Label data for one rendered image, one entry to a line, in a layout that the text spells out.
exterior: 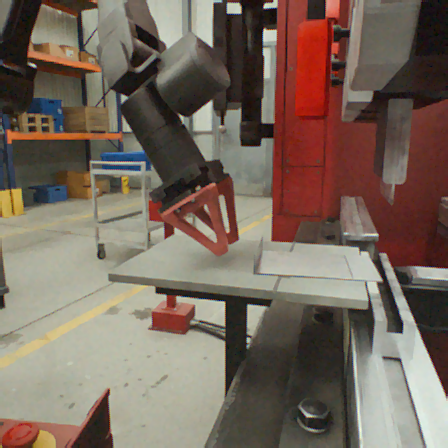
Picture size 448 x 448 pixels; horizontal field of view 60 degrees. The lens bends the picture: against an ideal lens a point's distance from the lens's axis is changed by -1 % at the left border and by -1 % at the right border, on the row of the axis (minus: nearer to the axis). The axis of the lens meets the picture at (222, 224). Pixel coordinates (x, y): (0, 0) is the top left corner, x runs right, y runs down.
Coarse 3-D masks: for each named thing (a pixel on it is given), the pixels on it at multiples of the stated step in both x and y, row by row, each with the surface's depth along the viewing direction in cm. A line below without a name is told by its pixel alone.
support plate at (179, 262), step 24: (168, 240) 55; (192, 240) 55; (216, 240) 55; (240, 240) 55; (144, 264) 45; (168, 264) 45; (192, 264) 45; (216, 264) 45; (240, 264) 45; (192, 288) 39; (216, 288) 39; (240, 288) 38; (264, 288) 38; (288, 288) 38; (312, 288) 37; (336, 288) 37; (360, 288) 37
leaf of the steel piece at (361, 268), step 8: (344, 256) 47; (352, 256) 47; (360, 256) 47; (368, 256) 47; (352, 264) 44; (360, 264) 44; (368, 264) 44; (352, 272) 41; (360, 272) 41; (368, 272) 41; (376, 272) 41; (360, 280) 39; (368, 280) 39; (376, 280) 39
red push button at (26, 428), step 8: (24, 424) 46; (32, 424) 46; (8, 432) 45; (16, 432) 45; (24, 432) 45; (32, 432) 45; (8, 440) 44; (16, 440) 44; (24, 440) 44; (32, 440) 44
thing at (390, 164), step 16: (384, 112) 37; (400, 112) 35; (384, 128) 37; (400, 128) 35; (384, 144) 36; (400, 144) 35; (384, 160) 36; (400, 160) 35; (384, 176) 36; (400, 176) 36; (384, 192) 41
